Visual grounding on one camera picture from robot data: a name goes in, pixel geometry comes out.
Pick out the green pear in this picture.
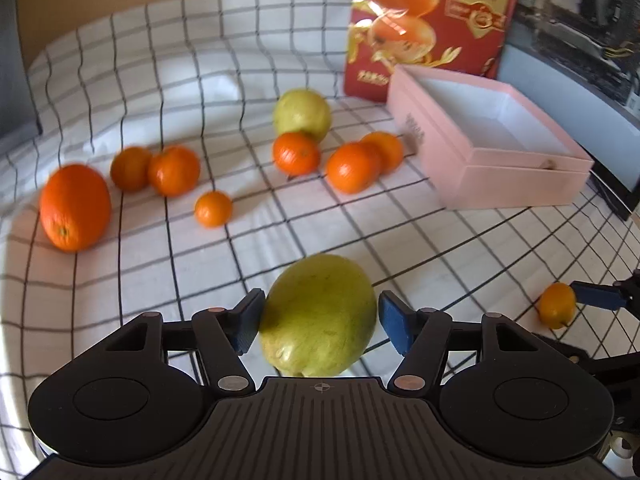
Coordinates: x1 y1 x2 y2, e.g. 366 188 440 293
273 89 333 143
258 253 378 378

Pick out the grey panel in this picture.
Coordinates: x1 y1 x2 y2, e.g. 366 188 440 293
497 42 640 221

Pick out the large orange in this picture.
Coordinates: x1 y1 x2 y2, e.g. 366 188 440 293
39 163 112 253

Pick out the dark printed box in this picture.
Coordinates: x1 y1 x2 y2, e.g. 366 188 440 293
510 0 640 106

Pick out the white checkered cloth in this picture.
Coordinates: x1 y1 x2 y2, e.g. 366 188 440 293
0 0 640 480

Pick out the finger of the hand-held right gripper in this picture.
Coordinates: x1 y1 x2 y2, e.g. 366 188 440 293
531 331 592 362
570 270 640 311

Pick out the dark panel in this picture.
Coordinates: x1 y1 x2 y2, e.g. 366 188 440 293
0 5 43 138

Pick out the pink cardboard box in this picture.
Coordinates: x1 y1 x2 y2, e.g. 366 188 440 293
386 64 596 211

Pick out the red printed gift bag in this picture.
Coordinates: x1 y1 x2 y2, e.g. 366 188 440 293
344 0 525 103

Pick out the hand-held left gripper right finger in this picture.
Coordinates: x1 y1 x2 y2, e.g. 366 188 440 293
378 290 538 394

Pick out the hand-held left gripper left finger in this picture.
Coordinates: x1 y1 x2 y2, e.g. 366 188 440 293
102 288 266 394

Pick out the small tangerine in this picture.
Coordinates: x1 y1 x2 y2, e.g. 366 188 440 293
194 190 234 228
538 282 577 330

